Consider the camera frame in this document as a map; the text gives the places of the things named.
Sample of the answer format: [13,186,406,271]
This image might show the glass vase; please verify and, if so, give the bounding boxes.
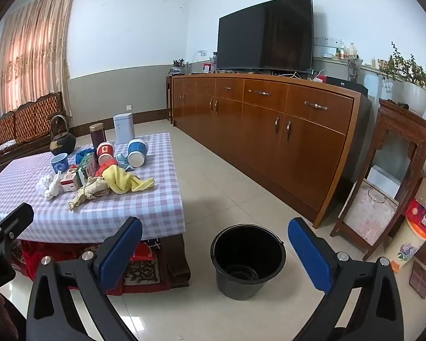
[347,57,363,83]

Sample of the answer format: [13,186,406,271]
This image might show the yellow cloth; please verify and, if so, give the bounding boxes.
[102,165,156,194]

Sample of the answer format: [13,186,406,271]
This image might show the white tissue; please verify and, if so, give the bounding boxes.
[35,170,64,199]

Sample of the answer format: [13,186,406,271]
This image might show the black flat television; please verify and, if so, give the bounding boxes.
[216,0,314,72]

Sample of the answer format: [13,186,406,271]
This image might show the black iron teapot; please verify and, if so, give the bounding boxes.
[49,115,77,157]

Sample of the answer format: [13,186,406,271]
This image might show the blue paper cup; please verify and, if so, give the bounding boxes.
[128,138,149,168]

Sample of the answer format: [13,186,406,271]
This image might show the pink embroidered curtain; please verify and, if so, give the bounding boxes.
[0,0,78,118]

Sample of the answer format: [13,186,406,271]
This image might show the red wrapper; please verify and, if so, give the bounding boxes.
[94,160,118,178]

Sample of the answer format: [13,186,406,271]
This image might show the small blue cup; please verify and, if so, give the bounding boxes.
[50,153,69,174]

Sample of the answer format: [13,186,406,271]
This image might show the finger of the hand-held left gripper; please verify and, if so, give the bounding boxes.
[0,202,34,242]

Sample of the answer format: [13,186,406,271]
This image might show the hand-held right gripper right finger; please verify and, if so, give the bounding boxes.
[287,217,404,341]

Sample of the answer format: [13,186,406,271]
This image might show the long wooden sideboard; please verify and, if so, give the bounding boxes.
[172,73,373,228]

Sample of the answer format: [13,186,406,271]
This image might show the pink checkered tablecloth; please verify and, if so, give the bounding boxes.
[0,132,186,244]

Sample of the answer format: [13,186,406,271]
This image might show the white floral bin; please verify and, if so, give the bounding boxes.
[390,217,426,273]

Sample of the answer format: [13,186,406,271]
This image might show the wooden upholstered sofa bench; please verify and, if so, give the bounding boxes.
[0,92,72,166]

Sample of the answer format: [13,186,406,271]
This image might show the brown red box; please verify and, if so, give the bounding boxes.
[85,153,100,178]

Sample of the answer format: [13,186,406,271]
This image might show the maroon canister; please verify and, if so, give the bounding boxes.
[89,123,107,150]

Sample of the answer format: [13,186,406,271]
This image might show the brown bathroom scale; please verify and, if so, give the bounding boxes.
[409,260,426,299]

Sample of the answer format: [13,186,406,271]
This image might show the green box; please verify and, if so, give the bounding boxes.
[77,153,95,185]

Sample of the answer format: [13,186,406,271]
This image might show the red paper cup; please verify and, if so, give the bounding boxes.
[97,141,118,166]

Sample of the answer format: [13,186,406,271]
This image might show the white rectangular tin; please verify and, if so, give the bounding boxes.
[114,113,135,144]

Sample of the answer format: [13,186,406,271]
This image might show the row of small bottles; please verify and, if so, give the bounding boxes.
[334,41,363,61]

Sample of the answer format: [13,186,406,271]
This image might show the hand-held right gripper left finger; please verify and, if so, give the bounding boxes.
[26,216,143,341]

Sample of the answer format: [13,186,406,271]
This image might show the row of wall sockets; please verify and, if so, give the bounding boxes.
[314,36,341,47]

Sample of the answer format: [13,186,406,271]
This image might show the red and white carton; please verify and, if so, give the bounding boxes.
[60,169,82,192]

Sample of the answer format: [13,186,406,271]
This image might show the patterned rug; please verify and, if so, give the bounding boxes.
[122,252,162,286]

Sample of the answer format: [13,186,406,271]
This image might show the large plant in white pot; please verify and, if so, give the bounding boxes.
[378,41,426,116]

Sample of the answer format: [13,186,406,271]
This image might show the light blue face mask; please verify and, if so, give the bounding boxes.
[116,153,135,172]

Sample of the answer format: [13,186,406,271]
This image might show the small potted plant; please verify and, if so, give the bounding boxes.
[168,59,189,76]

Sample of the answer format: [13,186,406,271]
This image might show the black speaker box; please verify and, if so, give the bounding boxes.
[326,77,369,96]

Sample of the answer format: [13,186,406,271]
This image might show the white flat box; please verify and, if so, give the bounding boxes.
[366,165,402,199]

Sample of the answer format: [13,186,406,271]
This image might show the red gift box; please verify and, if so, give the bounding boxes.
[406,199,426,240]

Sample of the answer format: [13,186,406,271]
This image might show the black plastic bucket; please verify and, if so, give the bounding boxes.
[210,224,287,301]

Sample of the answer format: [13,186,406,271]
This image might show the pink floral bag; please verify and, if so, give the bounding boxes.
[341,179,400,247]

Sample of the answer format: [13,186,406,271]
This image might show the carved wooden stand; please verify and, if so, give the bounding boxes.
[330,98,426,261]

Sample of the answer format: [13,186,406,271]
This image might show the blue cloth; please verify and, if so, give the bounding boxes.
[75,147,98,166]

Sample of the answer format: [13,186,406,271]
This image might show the beige cloth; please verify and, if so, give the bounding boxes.
[67,177,110,211]

